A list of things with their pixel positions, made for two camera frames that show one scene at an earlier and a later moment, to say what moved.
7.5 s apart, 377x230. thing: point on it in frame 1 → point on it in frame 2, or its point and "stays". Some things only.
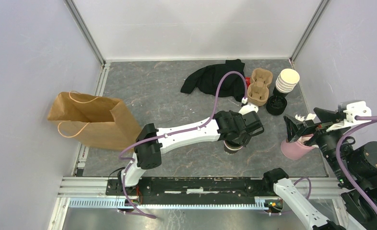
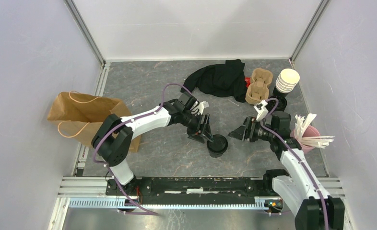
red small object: x=247 y=79 stays
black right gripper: x=295 y=128 → x=250 y=123
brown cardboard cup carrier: x=258 y=92 stays
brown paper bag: x=100 y=122 stays
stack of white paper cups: x=287 y=79 stays
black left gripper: x=244 y=139 → x=201 y=131
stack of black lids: x=276 y=105 stays
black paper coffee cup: x=231 y=147 → x=215 y=155
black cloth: x=208 y=79 stays
